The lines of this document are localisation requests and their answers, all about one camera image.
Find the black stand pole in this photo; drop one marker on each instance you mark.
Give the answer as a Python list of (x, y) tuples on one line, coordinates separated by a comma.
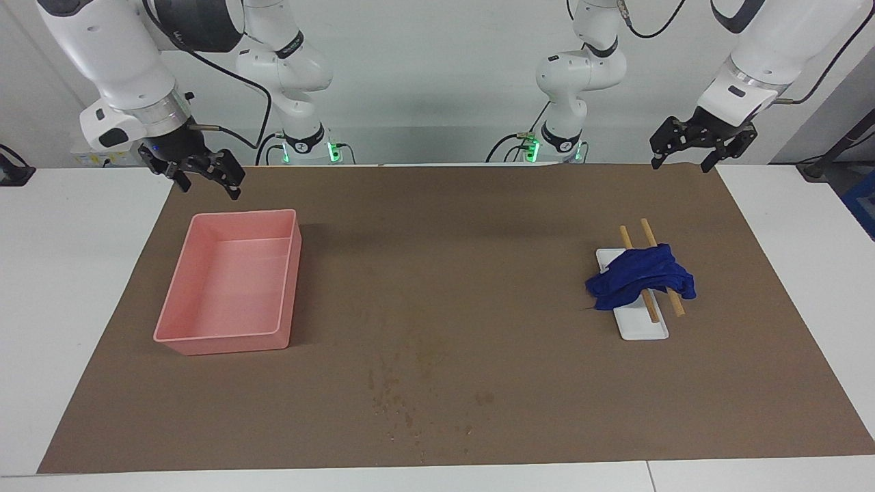
[(817, 167)]

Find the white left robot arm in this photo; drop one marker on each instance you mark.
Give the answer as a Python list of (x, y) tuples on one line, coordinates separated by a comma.
[(772, 48)]

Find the blue crate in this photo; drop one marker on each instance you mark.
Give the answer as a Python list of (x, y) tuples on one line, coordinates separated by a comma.
[(863, 201)]

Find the white wall power box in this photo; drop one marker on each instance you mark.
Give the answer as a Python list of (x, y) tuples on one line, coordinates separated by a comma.
[(130, 158)]

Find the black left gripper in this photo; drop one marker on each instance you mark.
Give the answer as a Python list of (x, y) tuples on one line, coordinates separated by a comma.
[(711, 128)]

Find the brown table mat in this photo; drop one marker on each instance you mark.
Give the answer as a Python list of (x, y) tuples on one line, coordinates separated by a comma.
[(444, 273)]

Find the wooden rack rod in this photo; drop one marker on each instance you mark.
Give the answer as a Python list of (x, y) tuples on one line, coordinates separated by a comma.
[(648, 232), (651, 307)]

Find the black clamp base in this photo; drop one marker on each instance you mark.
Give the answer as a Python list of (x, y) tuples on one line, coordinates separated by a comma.
[(14, 174)]

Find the pink plastic bin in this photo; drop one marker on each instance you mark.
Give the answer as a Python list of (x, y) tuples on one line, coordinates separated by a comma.
[(225, 287)]

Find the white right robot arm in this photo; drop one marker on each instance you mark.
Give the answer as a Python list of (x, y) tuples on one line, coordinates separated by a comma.
[(116, 61)]

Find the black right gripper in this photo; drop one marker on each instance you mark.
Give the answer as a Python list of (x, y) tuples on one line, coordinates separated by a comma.
[(181, 147)]

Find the blue towel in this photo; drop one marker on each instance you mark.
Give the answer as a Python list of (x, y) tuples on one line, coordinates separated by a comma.
[(639, 273)]

